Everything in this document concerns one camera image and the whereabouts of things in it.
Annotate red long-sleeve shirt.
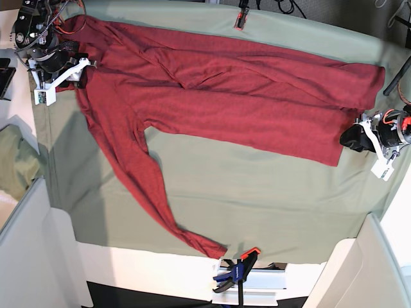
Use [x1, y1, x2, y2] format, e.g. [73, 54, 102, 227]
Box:
[62, 15, 385, 259]

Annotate orange black clamp top middle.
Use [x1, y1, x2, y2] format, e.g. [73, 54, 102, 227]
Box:
[234, 0, 250, 31]

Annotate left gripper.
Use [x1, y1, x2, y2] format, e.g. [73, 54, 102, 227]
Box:
[339, 110, 410, 153]

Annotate black cables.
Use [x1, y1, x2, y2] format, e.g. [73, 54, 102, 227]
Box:
[256, 0, 309, 17]

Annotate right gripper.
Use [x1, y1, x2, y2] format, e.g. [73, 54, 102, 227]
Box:
[35, 40, 88, 89]

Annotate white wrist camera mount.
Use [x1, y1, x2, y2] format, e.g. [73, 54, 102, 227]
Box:
[28, 58, 97, 107]
[354, 113, 400, 182]

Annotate crumpled green cloth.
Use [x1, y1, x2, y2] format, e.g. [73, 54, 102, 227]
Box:
[1, 124, 47, 201]

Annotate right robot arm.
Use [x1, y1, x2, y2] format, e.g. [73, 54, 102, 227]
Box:
[10, 1, 89, 89]

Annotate white bin right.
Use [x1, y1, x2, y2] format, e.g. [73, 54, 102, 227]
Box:
[304, 214, 410, 307]

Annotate black tablet device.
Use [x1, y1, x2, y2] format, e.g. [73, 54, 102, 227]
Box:
[0, 58, 16, 101]

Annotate blue orange bar clamp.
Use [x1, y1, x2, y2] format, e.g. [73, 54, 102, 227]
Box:
[213, 247, 261, 307]

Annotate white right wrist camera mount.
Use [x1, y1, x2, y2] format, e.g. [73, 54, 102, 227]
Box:
[28, 58, 97, 107]

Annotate white bin left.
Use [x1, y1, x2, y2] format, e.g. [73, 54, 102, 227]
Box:
[1, 178, 93, 307]

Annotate green table cloth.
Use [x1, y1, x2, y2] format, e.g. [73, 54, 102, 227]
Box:
[33, 1, 410, 263]

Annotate white bin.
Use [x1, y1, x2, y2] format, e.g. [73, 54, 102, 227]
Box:
[304, 214, 410, 307]
[1, 178, 93, 307]

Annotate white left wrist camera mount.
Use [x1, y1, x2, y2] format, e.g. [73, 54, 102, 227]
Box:
[354, 113, 400, 182]

